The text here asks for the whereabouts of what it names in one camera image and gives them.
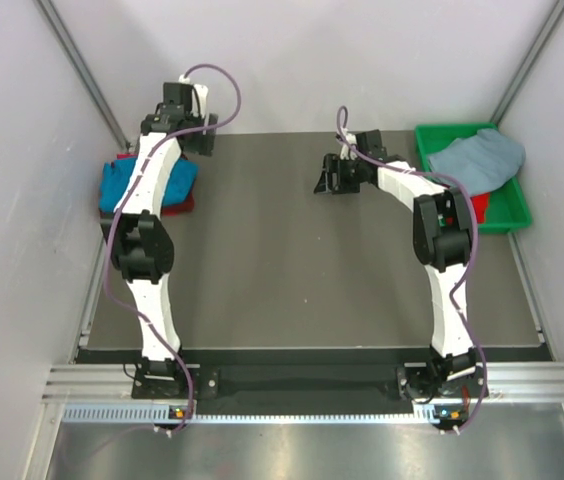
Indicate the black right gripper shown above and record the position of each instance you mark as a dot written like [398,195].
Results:
[332,164]

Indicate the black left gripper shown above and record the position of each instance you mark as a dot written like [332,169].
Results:
[195,147]

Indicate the blue t shirt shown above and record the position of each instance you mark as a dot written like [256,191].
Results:
[116,176]

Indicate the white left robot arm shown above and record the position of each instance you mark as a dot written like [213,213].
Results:
[139,246]

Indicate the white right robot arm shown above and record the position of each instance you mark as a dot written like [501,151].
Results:
[443,234]

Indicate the dark red folded t shirt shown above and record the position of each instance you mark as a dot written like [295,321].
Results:
[186,206]

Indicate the red t shirt in bin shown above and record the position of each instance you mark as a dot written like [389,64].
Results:
[481,204]

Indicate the grey t shirt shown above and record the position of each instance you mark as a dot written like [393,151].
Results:
[482,163]

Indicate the green plastic bin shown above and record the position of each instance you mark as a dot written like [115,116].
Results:
[508,209]

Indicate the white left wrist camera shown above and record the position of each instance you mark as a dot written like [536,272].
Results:
[199,96]

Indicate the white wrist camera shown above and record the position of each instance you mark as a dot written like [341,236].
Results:
[199,96]
[348,144]

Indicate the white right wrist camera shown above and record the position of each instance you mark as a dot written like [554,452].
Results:
[348,144]

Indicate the left aluminium corner post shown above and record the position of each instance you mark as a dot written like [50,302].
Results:
[64,37]

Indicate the aluminium corner post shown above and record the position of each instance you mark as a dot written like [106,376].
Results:
[539,43]
[64,37]

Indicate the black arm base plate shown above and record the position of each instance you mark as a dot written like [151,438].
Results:
[391,381]

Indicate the aluminium front rail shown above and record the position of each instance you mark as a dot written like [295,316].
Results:
[99,394]

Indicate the right aluminium corner post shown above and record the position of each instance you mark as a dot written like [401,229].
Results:
[539,43]

